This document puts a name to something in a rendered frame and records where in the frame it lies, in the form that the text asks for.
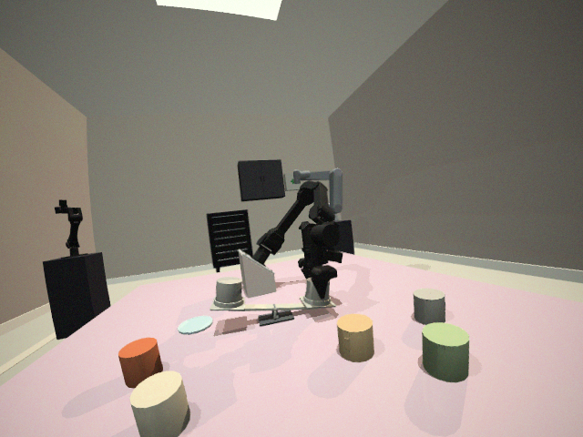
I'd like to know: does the orange cylinder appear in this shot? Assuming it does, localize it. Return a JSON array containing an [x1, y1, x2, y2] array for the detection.
[[118, 338, 163, 389]]

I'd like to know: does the green cylinder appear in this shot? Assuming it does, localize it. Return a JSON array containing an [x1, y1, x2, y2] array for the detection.
[[422, 322, 470, 382]]

